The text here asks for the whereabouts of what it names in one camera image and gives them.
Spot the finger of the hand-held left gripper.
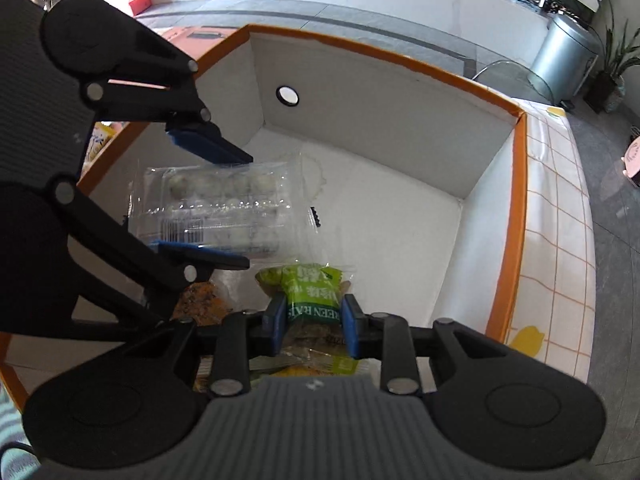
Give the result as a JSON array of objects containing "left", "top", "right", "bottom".
[
  {"left": 82, "top": 14, "right": 254, "bottom": 166},
  {"left": 47, "top": 175, "right": 251, "bottom": 333}
]

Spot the pale yellow snack packet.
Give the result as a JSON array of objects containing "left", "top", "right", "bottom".
[{"left": 82, "top": 121, "right": 126, "bottom": 163}]

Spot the green snack packet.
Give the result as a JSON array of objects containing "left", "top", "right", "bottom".
[{"left": 255, "top": 262, "right": 358, "bottom": 361}]

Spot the clear packet of brown crackers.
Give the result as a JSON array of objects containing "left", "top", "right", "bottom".
[{"left": 172, "top": 282, "right": 231, "bottom": 326}]

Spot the potted plant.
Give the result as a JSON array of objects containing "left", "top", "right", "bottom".
[{"left": 582, "top": 0, "right": 640, "bottom": 113}]

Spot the white checked tablecloth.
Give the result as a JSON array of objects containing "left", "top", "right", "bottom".
[{"left": 500, "top": 95, "right": 598, "bottom": 386}]

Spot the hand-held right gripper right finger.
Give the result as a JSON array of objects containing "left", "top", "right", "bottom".
[{"left": 341, "top": 294, "right": 507, "bottom": 395}]

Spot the white box with orange rim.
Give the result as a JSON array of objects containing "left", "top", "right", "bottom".
[{"left": 0, "top": 24, "right": 528, "bottom": 411}]

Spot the metal trash bin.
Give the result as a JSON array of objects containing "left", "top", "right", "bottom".
[{"left": 529, "top": 12, "right": 601, "bottom": 106}]

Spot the clear packet of round snacks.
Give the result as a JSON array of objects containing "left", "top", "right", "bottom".
[{"left": 127, "top": 152, "right": 326, "bottom": 261}]

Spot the striped cushion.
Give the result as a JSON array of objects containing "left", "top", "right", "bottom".
[{"left": 0, "top": 387, "right": 41, "bottom": 480}]

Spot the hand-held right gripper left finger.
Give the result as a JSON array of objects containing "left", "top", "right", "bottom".
[{"left": 135, "top": 294, "right": 289, "bottom": 397}]

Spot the round glass table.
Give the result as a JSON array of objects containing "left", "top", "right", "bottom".
[{"left": 470, "top": 59, "right": 556, "bottom": 106}]

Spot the pink round object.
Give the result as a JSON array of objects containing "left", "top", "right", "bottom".
[{"left": 620, "top": 135, "right": 640, "bottom": 181}]

